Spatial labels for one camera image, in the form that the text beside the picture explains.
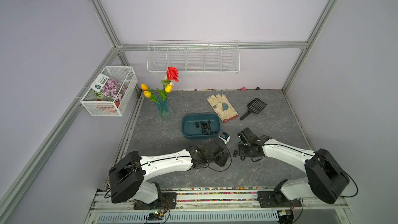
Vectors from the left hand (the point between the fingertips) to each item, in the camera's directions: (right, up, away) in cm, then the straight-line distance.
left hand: (224, 153), depth 78 cm
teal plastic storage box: (-15, +11, +21) cm, 28 cm away
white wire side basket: (-62, +26, -5) cm, 67 cm away
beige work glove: (+3, +23, +30) cm, 38 cm away
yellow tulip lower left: (-39, +31, -1) cm, 50 cm away
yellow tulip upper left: (-42, +35, +3) cm, 55 cm away
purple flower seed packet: (-55, +33, -3) cm, 64 cm away
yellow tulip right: (-30, +34, +3) cm, 45 cm away
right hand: (+11, -2, +11) cm, 16 cm away
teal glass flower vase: (-37, +19, +27) cm, 50 cm away
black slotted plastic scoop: (+27, +24, +33) cm, 49 cm away
